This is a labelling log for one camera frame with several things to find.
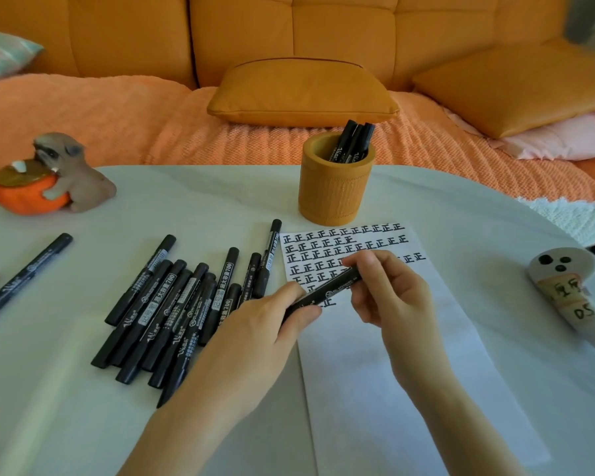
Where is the person's right hand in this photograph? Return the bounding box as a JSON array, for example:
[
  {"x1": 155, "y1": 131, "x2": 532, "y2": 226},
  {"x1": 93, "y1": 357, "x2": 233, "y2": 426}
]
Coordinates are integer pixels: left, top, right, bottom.
[{"x1": 341, "y1": 250, "x2": 445, "y2": 388}]

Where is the person's left hand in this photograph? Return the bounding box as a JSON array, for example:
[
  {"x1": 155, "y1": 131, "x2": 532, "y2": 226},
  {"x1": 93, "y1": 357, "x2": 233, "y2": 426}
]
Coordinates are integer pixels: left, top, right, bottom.
[{"x1": 188, "y1": 281, "x2": 323, "y2": 423}]

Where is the black marker pen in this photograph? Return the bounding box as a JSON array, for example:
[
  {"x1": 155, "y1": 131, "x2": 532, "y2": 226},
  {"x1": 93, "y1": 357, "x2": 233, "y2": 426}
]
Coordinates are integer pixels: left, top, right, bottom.
[
  {"x1": 347, "y1": 123, "x2": 368, "y2": 164},
  {"x1": 359, "y1": 123, "x2": 376, "y2": 160},
  {"x1": 0, "y1": 233, "x2": 73, "y2": 327},
  {"x1": 282, "y1": 266, "x2": 364, "y2": 324},
  {"x1": 334, "y1": 119, "x2": 359, "y2": 162}
]

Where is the person's left forearm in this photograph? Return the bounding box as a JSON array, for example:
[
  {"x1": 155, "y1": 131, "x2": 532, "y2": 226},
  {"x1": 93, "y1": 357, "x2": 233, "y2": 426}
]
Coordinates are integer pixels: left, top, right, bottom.
[{"x1": 118, "y1": 389, "x2": 251, "y2": 476}]

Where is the person's right forearm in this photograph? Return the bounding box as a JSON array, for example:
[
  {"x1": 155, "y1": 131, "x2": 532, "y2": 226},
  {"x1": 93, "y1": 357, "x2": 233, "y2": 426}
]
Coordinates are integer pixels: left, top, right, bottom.
[{"x1": 396, "y1": 361, "x2": 527, "y2": 476}]

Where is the white paper sheet with marks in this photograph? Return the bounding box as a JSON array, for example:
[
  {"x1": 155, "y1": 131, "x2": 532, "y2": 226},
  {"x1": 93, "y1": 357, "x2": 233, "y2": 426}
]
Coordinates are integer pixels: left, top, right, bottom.
[{"x1": 279, "y1": 223, "x2": 552, "y2": 476}]

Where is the orange ribbed pen holder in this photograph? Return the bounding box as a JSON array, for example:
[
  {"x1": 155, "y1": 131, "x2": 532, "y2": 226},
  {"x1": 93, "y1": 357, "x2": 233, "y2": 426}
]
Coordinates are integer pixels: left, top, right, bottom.
[{"x1": 298, "y1": 131, "x2": 377, "y2": 227}]

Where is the pile of black markers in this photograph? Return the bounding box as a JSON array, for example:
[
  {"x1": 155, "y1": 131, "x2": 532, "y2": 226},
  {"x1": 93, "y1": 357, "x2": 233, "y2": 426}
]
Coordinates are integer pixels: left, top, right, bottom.
[{"x1": 90, "y1": 219, "x2": 283, "y2": 409}]

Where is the white ghost-shaped object with label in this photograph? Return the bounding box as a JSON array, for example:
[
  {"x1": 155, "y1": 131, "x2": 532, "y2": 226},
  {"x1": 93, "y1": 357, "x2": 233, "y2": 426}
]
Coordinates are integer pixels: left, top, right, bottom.
[{"x1": 528, "y1": 242, "x2": 595, "y2": 352}]

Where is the orange rectangular cushion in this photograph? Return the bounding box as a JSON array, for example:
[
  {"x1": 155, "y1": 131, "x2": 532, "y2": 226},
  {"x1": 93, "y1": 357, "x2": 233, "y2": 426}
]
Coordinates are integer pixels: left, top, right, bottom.
[{"x1": 207, "y1": 57, "x2": 401, "y2": 129}]

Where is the white lace cloth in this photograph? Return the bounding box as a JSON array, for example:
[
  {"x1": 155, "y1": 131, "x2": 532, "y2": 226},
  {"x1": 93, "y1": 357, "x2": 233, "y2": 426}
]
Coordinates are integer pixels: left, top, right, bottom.
[{"x1": 518, "y1": 195, "x2": 595, "y2": 246}]

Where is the pink pillow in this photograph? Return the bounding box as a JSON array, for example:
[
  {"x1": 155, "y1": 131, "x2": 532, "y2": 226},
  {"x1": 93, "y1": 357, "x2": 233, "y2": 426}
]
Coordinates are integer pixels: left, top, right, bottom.
[{"x1": 500, "y1": 111, "x2": 595, "y2": 162}]

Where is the orange knitted blanket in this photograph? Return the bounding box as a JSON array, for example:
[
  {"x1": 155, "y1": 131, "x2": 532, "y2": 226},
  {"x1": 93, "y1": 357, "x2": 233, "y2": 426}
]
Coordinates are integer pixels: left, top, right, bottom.
[{"x1": 0, "y1": 73, "x2": 595, "y2": 205}]

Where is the large orange square cushion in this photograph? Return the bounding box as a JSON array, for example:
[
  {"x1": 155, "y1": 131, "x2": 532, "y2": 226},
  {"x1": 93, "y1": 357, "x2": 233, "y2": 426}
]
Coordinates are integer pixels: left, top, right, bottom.
[{"x1": 411, "y1": 38, "x2": 595, "y2": 139}]

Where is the orange sofa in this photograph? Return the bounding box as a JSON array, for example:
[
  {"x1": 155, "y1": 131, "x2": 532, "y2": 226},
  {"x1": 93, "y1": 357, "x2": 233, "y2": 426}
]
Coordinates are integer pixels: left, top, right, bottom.
[{"x1": 0, "y1": 0, "x2": 595, "y2": 196}]

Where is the raccoon figurine with orange persimmon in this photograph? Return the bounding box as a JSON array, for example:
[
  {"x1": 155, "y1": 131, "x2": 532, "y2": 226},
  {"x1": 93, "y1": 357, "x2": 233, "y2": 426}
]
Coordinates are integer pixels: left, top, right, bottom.
[{"x1": 0, "y1": 132, "x2": 118, "y2": 216}]

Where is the striped pillow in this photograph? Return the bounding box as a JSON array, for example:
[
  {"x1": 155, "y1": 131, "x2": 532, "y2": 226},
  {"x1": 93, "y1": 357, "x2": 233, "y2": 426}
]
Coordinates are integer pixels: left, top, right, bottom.
[{"x1": 0, "y1": 28, "x2": 46, "y2": 85}]

